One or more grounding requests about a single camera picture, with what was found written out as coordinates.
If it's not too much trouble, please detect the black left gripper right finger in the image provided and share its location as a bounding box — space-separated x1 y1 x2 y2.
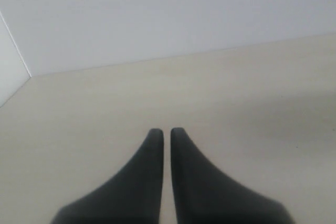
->
170 127 293 223

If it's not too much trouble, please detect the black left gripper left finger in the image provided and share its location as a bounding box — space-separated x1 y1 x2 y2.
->
52 129 164 223

